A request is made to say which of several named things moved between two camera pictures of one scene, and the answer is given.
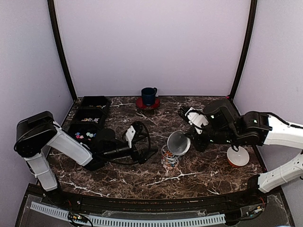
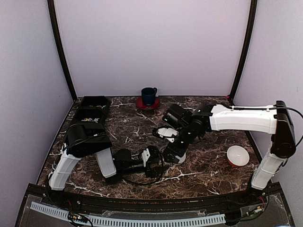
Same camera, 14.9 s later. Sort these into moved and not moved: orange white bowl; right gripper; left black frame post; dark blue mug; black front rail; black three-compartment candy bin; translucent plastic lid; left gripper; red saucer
Moved: right gripper; left gripper; translucent plastic lid
Not moved: dark blue mug; left black frame post; black three-compartment candy bin; black front rail; red saucer; orange white bowl
